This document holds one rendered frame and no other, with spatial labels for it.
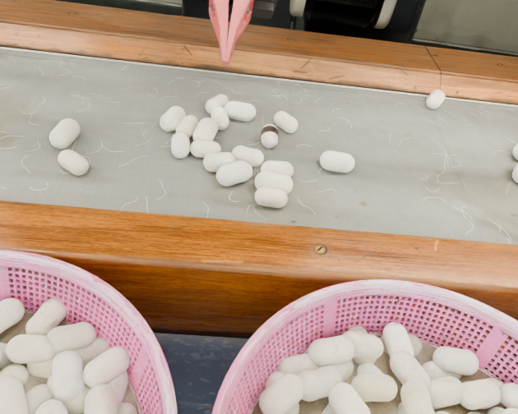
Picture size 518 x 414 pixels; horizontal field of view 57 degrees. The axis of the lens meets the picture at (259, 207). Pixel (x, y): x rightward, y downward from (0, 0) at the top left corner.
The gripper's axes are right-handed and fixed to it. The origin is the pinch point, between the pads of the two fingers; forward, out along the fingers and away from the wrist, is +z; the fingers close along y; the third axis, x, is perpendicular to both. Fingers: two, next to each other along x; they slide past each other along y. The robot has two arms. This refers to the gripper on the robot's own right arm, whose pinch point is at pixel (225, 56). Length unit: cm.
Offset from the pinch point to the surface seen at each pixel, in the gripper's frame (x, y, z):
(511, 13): 163, 140, -115
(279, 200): -5.8, 6.1, 15.5
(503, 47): 176, 145, -103
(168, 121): 1.0, -5.3, 7.4
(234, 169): -4.2, 1.9, 12.8
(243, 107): 3.4, 2.6, 4.2
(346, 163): -2.0, 13.2, 10.5
